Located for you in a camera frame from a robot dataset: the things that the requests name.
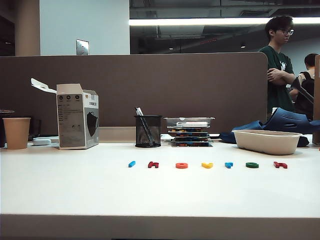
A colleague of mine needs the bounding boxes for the blue foam clog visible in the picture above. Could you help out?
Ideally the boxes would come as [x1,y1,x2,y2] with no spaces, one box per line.
[263,107,320,135]

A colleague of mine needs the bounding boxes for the brown paper cup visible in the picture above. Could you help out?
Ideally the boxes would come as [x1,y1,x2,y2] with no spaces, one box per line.
[2,117,32,150]

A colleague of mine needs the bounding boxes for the flat magnet letter case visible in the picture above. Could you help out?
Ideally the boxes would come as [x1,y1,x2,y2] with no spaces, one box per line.
[172,136,210,143]
[170,141,213,148]
[167,127,210,133]
[167,131,211,138]

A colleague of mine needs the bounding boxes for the metal wall plate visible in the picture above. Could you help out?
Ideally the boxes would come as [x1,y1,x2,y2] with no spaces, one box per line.
[75,38,90,56]

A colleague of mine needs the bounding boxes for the black mesh pen holder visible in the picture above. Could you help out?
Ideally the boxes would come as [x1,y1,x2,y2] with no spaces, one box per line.
[134,114,163,148]

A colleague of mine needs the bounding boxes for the open face mask box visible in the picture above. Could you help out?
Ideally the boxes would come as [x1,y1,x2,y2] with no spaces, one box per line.
[30,77,100,150]

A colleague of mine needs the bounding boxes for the beige oval tray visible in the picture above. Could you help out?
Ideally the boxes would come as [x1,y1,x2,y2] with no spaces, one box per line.
[231,129,303,156]

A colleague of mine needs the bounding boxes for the person with black backpack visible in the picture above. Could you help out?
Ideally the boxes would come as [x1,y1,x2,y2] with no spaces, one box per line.
[289,52,320,120]

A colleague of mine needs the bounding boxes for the person in green shirt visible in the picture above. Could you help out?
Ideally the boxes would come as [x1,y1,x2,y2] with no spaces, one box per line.
[258,15,296,121]

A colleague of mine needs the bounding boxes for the small white device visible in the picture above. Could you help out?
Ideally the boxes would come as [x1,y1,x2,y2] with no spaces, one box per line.
[31,138,53,146]

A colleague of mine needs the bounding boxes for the brown desk partition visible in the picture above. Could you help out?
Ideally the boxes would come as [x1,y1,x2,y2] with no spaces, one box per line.
[0,51,269,137]

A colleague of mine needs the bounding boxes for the navy blue cloth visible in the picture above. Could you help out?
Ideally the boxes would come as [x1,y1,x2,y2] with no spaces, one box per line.
[219,120,311,148]

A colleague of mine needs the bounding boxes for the stacked clear magnet cases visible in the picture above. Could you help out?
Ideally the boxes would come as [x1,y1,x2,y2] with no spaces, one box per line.
[163,116,216,129]

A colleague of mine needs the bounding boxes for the pen in holder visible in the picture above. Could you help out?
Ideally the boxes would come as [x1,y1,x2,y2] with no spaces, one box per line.
[134,106,155,146]

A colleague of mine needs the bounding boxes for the ceiling light strip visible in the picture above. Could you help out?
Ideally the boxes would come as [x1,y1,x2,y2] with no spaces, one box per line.
[129,16,320,26]

